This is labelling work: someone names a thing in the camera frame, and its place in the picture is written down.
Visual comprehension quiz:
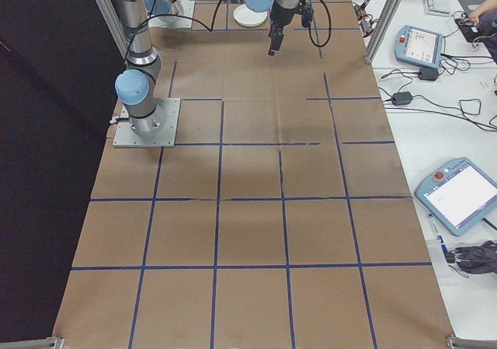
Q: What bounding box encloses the white round plate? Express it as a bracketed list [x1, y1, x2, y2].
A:
[233, 5, 269, 28]

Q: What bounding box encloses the grey blue teach pendant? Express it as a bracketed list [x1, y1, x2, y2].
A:
[394, 24, 446, 70]
[414, 156, 497, 237]

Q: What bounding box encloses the black power strip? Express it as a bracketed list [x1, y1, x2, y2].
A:
[454, 12, 491, 44]

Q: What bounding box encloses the dark purple garment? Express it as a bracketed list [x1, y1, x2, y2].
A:
[481, 11, 497, 61]

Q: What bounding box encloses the white marker pen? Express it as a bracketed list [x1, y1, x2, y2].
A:
[428, 211, 447, 251]

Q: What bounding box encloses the dark purple folded umbrella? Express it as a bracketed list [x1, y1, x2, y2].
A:
[445, 239, 497, 276]

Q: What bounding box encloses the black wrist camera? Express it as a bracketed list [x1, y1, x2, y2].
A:
[298, 0, 315, 30]

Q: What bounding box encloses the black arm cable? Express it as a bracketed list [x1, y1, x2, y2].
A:
[134, 0, 334, 48]

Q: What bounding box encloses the white square base plate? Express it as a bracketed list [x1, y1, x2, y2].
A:
[148, 0, 195, 30]
[112, 97, 182, 148]

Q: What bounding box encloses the aluminium extrusion post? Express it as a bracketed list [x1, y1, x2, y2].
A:
[363, 0, 413, 65]

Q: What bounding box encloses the metal bar frame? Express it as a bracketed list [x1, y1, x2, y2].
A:
[83, 0, 131, 61]

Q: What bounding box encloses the black frame cover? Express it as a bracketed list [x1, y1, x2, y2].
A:
[0, 0, 129, 344]

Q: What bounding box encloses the aluminium corner bracket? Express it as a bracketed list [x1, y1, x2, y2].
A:
[0, 336, 64, 349]
[445, 334, 497, 349]

